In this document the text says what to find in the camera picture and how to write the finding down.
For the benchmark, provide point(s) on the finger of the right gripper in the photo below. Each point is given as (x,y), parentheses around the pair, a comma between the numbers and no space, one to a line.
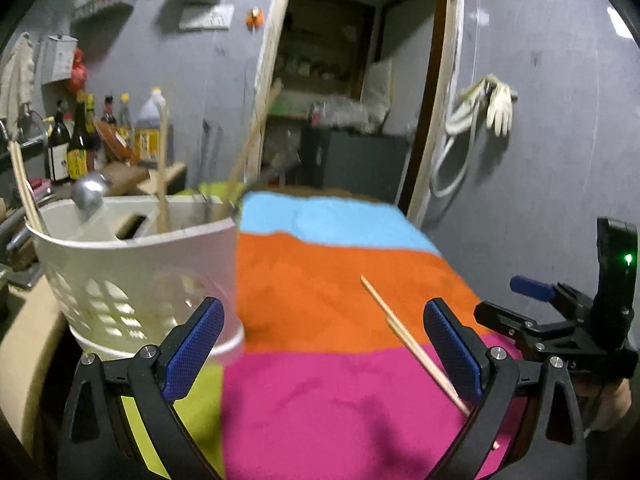
(535,287)
(565,339)

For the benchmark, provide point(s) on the hanging beige towel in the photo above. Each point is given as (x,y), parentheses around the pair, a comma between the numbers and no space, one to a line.
(17,82)

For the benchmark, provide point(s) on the dark grey cabinet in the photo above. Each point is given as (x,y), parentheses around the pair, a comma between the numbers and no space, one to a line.
(363,164)

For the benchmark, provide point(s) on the white plastic utensil holder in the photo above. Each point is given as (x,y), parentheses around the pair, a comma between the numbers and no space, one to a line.
(123,283)

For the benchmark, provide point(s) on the white gloves on wall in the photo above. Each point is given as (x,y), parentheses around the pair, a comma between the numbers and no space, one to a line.
(498,98)

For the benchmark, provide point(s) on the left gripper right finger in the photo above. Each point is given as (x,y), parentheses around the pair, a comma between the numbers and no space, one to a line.
(485,381)

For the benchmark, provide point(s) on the wooden cutting board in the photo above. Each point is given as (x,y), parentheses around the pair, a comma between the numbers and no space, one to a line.
(137,180)

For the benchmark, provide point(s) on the large oil jug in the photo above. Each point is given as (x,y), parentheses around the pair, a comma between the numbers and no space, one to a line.
(147,129)

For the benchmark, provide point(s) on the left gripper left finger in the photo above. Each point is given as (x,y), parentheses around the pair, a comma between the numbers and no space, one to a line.
(160,375)

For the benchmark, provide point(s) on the dark soy sauce bottle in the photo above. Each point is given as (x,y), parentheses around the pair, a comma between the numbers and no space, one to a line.
(78,150)

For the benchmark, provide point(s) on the multicolour striped cloth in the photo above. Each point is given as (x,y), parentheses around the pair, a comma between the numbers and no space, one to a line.
(324,389)

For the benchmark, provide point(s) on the bamboo chopstick paired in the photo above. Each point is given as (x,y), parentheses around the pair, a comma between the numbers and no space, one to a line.
(380,301)
(427,364)

